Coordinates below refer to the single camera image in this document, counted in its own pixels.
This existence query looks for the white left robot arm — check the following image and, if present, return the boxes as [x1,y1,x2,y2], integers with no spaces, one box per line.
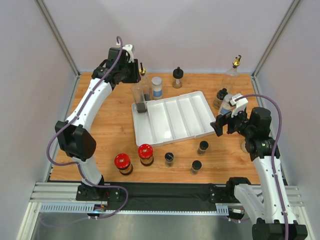
[55,44,141,201]

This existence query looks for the clear glass oil bottle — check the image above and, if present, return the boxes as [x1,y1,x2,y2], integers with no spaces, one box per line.
[221,55,242,94]

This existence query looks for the right aluminium corner post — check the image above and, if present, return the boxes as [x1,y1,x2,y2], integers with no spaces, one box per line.
[251,0,302,79]

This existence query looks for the aluminium frame rail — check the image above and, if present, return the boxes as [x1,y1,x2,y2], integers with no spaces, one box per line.
[29,181,305,216]

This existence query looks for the salt jar silver lid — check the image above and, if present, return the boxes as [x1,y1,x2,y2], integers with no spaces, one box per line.
[218,94,235,115]

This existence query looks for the salt jar blue label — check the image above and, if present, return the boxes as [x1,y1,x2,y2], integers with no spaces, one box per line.
[151,76,163,100]

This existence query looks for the red lid sauce jar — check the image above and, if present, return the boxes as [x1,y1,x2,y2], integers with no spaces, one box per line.
[138,143,154,166]
[114,153,133,175]

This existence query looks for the white powder jar black lid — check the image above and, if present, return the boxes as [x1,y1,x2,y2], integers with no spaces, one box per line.
[240,140,250,154]

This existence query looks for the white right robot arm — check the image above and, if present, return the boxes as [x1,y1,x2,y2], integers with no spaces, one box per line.
[211,107,308,240]

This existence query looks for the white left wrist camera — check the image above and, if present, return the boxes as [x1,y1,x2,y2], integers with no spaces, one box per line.
[122,44,134,63]

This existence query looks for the black knob grinder bottle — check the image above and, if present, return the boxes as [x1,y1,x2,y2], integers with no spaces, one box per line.
[172,66,184,89]

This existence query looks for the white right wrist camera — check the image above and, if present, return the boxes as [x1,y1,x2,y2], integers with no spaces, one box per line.
[228,93,249,118]

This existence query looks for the black cap spice bottle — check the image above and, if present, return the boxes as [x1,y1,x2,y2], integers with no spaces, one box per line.
[212,88,228,110]

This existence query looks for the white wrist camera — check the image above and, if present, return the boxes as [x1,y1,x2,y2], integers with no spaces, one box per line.
[122,44,134,63]
[228,93,249,118]

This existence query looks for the left aluminium corner post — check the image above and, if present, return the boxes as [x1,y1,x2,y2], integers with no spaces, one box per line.
[34,0,81,76]

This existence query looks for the glass oil bottle dark sauce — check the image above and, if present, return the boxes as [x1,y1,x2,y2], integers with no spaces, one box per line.
[139,62,151,101]

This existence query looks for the glass oil bottle brown sauce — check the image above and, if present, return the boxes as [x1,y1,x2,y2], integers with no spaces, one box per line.
[131,83,147,113]

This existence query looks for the small black lid spice jar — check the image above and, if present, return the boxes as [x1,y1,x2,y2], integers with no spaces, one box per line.
[197,140,209,156]
[190,160,202,175]
[164,152,174,167]

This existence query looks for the white divided organizer tray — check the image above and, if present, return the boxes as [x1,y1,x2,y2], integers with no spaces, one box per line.
[131,91,216,147]

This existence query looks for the aluminium corner post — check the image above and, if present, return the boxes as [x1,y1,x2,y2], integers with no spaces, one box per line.
[251,0,302,79]
[34,0,81,76]

